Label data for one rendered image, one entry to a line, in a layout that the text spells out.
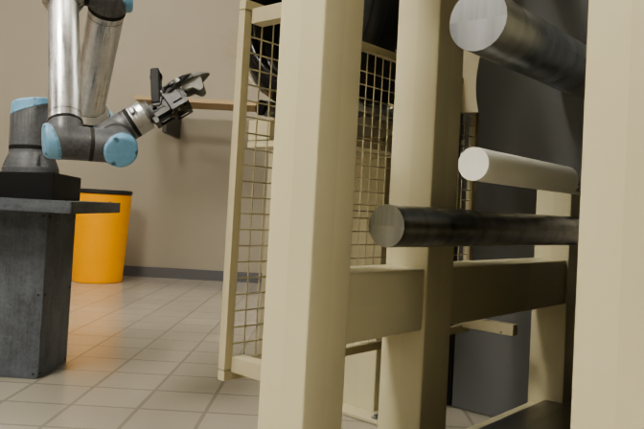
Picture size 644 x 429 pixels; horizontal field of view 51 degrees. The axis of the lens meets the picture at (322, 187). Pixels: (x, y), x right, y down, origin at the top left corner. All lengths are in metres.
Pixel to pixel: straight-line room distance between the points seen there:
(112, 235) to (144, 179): 0.71
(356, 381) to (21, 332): 1.13
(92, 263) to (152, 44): 1.83
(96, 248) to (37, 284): 2.58
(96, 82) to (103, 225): 2.69
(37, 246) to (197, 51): 3.41
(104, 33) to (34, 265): 0.81
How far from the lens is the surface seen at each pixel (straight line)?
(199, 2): 5.72
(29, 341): 2.52
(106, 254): 5.05
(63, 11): 2.10
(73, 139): 1.84
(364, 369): 2.17
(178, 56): 5.64
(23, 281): 2.50
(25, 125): 2.56
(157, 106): 2.00
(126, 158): 1.85
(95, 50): 2.33
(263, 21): 1.27
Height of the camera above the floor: 0.62
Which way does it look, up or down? 2 degrees up
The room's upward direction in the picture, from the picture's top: 3 degrees clockwise
